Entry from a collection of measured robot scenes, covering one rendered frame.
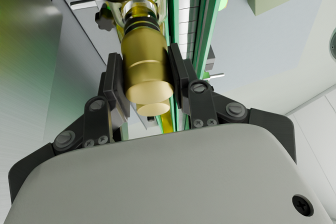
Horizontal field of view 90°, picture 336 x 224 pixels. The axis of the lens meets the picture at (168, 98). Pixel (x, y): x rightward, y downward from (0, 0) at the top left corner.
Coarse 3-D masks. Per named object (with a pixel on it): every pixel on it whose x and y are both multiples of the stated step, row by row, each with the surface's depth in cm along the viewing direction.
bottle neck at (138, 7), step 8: (136, 0) 13; (144, 0) 14; (128, 8) 13; (136, 8) 13; (144, 8) 13; (152, 8) 14; (128, 16) 13; (136, 16) 13; (144, 16) 13; (152, 16) 13; (128, 24) 13; (136, 24) 12; (144, 24) 12; (152, 24) 13
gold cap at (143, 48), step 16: (128, 32) 12; (144, 32) 11; (160, 32) 12; (128, 48) 11; (144, 48) 11; (160, 48) 11; (128, 64) 11; (144, 64) 10; (160, 64) 11; (128, 80) 10; (144, 80) 10; (160, 80) 10; (128, 96) 11; (144, 96) 11; (160, 96) 12
